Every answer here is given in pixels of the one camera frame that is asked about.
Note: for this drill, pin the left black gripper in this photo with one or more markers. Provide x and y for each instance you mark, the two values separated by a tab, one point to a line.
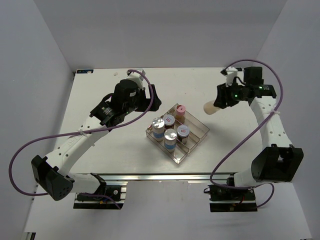
146	102

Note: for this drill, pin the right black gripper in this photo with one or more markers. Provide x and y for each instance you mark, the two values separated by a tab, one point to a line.
222	96

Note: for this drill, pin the yellow cap spice bottle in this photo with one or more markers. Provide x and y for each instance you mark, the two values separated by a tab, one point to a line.
209	108

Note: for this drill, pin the blue label bottle silver cap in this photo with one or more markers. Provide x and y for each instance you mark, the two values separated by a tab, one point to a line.
158	128

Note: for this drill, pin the pink cap spice bottle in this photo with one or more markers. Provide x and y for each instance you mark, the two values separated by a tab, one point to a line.
179	113

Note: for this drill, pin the brown spice jar red label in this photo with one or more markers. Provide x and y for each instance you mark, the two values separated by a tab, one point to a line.
183	132

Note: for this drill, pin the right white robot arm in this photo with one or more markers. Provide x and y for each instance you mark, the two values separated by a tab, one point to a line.
279	160

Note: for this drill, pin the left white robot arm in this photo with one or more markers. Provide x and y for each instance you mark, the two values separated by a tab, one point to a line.
52	172

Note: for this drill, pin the clear plastic organizer tray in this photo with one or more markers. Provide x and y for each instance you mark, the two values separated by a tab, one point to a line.
198	131

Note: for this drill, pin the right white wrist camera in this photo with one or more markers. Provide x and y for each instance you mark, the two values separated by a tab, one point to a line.
230	73

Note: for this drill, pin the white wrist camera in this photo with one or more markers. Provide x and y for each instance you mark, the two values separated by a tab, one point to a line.
136	77
230	73

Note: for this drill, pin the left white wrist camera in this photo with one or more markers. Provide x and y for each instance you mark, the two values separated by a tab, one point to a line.
136	77

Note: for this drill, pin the aluminium table front rail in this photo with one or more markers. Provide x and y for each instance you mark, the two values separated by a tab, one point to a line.
156	177

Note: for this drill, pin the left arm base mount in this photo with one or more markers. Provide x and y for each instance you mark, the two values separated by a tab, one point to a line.
111	198

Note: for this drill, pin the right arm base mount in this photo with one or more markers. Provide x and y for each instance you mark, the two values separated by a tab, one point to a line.
224	200

